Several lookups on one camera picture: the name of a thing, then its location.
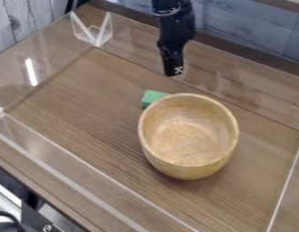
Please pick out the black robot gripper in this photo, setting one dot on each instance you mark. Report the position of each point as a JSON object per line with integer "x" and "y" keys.
{"x": 178, "y": 29}

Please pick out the green rectangular block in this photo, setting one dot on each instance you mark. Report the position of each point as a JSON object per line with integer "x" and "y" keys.
{"x": 151, "y": 96}

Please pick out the wooden bowl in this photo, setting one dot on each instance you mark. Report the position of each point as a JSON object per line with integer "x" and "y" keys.
{"x": 189, "y": 134}

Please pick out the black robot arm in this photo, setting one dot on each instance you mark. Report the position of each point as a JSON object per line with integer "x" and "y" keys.
{"x": 167, "y": 7}

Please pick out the black metal table clamp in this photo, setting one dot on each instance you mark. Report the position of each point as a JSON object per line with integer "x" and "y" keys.
{"x": 20, "y": 207}

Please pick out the clear acrylic corner bracket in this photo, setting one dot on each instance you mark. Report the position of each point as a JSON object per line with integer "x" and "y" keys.
{"x": 92, "y": 35}

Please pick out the clear acrylic tray wall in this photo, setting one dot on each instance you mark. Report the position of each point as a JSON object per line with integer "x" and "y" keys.
{"x": 100, "y": 203}

